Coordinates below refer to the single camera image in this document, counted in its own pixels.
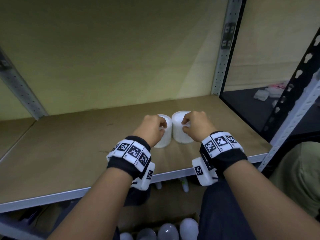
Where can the white ribbed cylinder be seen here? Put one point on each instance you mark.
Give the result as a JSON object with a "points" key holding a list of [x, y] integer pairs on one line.
{"points": [[167, 137], [178, 129]]}

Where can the olive green cloth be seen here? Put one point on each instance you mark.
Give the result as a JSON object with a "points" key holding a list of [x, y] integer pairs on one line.
{"points": [[300, 177]]}

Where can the person's left hand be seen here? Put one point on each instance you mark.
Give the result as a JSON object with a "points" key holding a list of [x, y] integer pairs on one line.
{"points": [[147, 129]]}

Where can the person's right forearm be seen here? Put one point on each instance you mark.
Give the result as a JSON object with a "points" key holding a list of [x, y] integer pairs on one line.
{"points": [[265, 202]]}

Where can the clear plastic packet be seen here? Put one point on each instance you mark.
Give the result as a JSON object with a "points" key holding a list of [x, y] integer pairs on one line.
{"points": [[261, 94], [275, 91]]}

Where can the wristband with marker tiles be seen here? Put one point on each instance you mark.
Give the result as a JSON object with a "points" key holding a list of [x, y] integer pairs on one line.
{"points": [[132, 154], [220, 152]]}

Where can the person's right fingers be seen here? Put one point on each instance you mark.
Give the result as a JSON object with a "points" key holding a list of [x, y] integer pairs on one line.
{"points": [[186, 122]]}

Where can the black slotted shelf upright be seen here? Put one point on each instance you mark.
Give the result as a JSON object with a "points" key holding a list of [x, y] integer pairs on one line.
{"points": [[297, 74]]}

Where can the white light bulb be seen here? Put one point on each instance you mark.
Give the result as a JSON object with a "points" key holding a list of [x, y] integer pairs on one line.
{"points": [[146, 234], [188, 228], [126, 236], [168, 232]]}

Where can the person's left thumb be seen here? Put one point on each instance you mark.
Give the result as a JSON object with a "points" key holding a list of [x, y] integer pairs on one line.
{"points": [[162, 132]]}

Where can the small white bulb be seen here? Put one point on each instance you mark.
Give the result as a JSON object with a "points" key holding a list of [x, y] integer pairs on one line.
{"points": [[185, 186], [159, 185]]}

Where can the right wristband with marker tiles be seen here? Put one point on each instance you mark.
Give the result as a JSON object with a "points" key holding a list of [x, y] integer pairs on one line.
{"points": [[220, 152]]}

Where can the person's left forearm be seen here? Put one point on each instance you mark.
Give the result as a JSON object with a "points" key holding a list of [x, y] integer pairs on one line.
{"points": [[92, 209]]}

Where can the grey perforated shelf upright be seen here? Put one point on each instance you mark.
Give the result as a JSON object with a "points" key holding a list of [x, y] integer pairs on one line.
{"points": [[225, 47], [20, 89], [292, 119]]}

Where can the person's right hand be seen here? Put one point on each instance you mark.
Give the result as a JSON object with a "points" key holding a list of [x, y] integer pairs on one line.
{"points": [[200, 127]]}

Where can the left wristband with marker tiles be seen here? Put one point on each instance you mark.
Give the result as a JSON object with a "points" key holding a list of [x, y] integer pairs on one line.
{"points": [[132, 154]]}

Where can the brown shelf board, grey rim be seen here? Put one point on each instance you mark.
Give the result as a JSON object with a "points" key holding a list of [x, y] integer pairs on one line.
{"points": [[75, 152]]}

